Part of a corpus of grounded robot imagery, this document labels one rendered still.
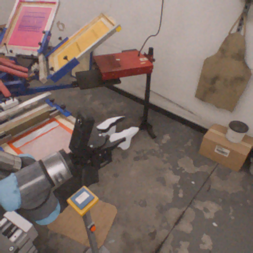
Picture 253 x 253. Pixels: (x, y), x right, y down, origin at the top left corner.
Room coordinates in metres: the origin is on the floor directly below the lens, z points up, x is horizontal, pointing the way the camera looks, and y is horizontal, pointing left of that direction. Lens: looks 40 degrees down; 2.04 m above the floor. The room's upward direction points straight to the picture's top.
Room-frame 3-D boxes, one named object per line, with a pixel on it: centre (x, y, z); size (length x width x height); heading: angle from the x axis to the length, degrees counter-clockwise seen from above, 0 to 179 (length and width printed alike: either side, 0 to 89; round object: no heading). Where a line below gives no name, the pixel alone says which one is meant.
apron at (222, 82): (2.20, -1.13, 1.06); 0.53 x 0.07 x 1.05; 48
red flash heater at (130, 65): (2.25, 0.02, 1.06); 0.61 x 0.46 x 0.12; 108
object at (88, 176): (0.91, 0.37, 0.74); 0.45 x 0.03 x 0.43; 138
